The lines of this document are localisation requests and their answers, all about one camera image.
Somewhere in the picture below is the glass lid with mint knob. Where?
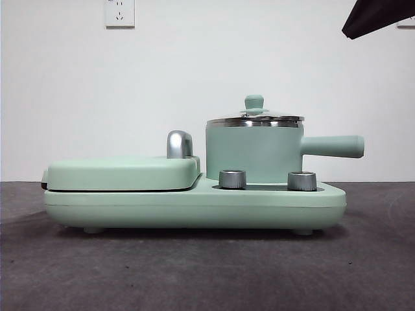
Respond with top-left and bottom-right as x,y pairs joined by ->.
207,94 -> 305,123

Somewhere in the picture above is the mint green steamer pot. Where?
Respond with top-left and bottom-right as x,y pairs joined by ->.
206,119 -> 366,182

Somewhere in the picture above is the silver control knob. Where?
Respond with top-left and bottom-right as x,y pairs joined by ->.
287,170 -> 317,191
219,168 -> 247,189

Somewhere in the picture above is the mint green breakfast machine base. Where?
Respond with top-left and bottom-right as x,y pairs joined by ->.
43,171 -> 347,235

